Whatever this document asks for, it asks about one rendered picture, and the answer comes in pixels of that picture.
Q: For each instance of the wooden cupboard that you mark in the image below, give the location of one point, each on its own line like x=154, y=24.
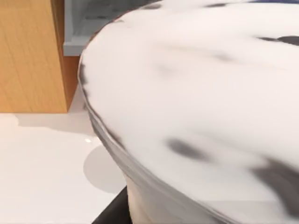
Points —
x=30, y=56

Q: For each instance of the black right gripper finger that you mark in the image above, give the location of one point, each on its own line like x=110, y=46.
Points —
x=114, y=211

